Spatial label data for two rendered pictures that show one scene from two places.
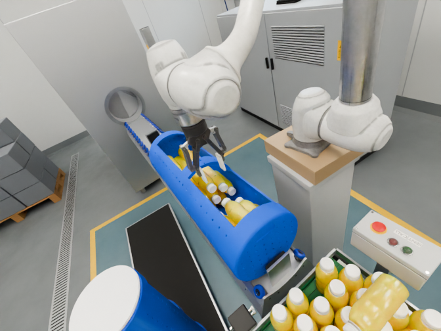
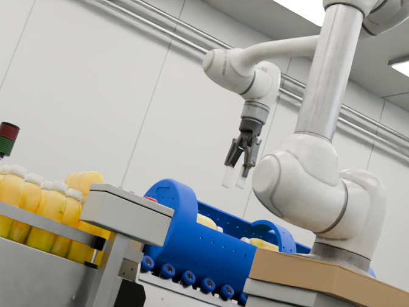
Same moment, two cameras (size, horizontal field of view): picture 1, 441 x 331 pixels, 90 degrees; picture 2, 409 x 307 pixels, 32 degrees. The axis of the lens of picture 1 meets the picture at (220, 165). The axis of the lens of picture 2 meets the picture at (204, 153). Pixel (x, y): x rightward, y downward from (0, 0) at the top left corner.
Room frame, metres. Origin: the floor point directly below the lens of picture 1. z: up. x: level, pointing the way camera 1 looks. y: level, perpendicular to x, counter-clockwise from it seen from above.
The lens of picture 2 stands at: (0.09, -2.23, 0.86)
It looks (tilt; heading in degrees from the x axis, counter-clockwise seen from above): 12 degrees up; 80
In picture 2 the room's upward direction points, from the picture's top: 18 degrees clockwise
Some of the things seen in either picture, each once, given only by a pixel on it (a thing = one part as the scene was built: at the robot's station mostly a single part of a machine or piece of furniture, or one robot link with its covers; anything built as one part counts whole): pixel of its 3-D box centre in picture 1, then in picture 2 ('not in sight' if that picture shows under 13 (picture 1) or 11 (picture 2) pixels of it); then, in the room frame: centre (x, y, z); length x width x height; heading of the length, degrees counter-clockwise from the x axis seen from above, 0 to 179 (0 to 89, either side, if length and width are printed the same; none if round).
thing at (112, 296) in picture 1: (105, 302); not in sight; (0.44, 0.59, 1.03); 0.28 x 0.28 x 0.01
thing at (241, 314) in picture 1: (245, 324); not in sight; (0.24, 0.11, 0.95); 0.10 x 0.07 x 0.10; 111
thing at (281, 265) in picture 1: (278, 268); (134, 251); (0.35, -0.06, 0.99); 0.10 x 0.02 x 0.12; 111
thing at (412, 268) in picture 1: (392, 247); (127, 214); (0.27, -0.41, 1.05); 0.20 x 0.10 x 0.10; 21
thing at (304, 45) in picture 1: (289, 73); not in sight; (2.54, -1.17, 0.72); 2.15 x 0.54 x 1.45; 15
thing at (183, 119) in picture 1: (188, 111); (254, 114); (0.61, 0.03, 1.55); 0.09 x 0.09 x 0.06
